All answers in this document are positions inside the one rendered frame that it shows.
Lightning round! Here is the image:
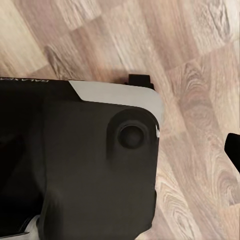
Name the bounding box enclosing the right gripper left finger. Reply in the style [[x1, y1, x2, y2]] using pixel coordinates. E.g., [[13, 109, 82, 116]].
[[0, 133, 26, 193]]

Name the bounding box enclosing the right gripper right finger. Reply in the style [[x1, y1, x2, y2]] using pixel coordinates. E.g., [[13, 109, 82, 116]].
[[224, 133, 240, 172]]

